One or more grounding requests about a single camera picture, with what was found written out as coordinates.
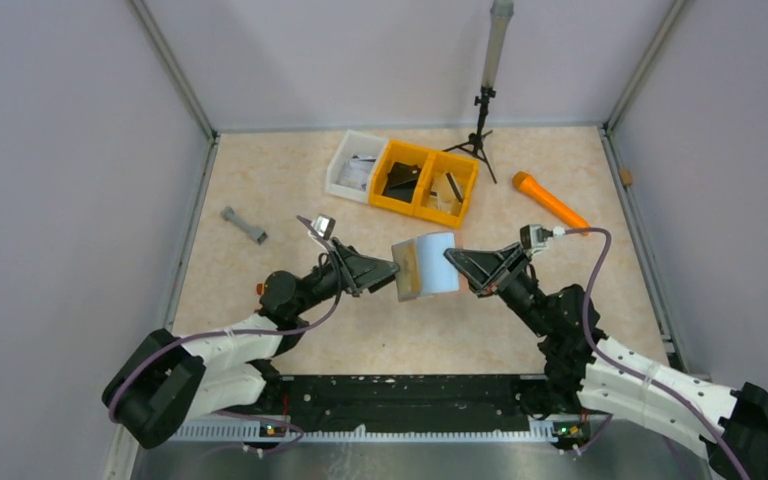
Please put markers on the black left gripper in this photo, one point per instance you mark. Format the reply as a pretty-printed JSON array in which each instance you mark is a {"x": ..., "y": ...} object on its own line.
[{"x": 345, "y": 268}]

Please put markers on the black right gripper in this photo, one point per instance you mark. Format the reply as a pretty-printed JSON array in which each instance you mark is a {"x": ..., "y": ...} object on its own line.
[{"x": 509, "y": 270}]

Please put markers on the brown leather card holder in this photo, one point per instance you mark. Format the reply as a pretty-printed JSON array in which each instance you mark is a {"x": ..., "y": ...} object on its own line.
[{"x": 423, "y": 268}]

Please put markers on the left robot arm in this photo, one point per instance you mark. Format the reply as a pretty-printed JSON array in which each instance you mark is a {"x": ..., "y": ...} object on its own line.
[{"x": 169, "y": 380}]

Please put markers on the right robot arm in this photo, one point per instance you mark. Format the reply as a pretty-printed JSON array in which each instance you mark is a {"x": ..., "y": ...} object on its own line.
[{"x": 588, "y": 369}]

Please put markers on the black card in bin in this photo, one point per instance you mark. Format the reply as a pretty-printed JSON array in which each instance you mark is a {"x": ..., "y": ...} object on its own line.
[{"x": 402, "y": 181}]

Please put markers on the papers in white bin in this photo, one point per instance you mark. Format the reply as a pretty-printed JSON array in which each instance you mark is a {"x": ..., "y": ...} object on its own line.
[{"x": 355, "y": 172}]

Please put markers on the yellow double plastic bin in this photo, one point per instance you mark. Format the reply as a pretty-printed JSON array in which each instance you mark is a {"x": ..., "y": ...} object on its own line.
[{"x": 432, "y": 162}]

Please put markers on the white plastic bin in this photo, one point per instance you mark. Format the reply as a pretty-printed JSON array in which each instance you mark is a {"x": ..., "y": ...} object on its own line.
[{"x": 353, "y": 143}]

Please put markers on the grey dumbbell-shaped part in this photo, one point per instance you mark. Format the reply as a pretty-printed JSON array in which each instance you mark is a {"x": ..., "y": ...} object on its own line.
[{"x": 255, "y": 233}]

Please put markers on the black tripod with grey pole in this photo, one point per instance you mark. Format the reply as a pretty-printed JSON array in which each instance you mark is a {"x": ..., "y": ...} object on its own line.
[{"x": 501, "y": 13}]

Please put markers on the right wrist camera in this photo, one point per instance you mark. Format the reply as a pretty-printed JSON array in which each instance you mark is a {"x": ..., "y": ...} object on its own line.
[{"x": 534, "y": 238}]

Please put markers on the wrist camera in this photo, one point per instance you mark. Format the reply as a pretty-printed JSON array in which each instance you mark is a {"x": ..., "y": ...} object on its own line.
[
  {"x": 534, "y": 238},
  {"x": 322, "y": 230}
]

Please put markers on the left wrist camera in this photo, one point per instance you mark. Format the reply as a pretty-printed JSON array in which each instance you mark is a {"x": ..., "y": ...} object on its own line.
[{"x": 322, "y": 230}]

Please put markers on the orange plastic cone handle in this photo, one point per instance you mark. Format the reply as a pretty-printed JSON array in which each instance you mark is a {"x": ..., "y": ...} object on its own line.
[{"x": 529, "y": 186}]

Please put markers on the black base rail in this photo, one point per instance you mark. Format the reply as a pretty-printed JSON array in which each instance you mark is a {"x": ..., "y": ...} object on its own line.
[{"x": 433, "y": 404}]

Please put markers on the small tan wall block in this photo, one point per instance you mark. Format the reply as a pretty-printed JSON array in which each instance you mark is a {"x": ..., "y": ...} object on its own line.
[{"x": 625, "y": 176}]

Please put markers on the white cable duct strip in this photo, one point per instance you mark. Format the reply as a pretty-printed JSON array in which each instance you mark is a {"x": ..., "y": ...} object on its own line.
[{"x": 219, "y": 430}]

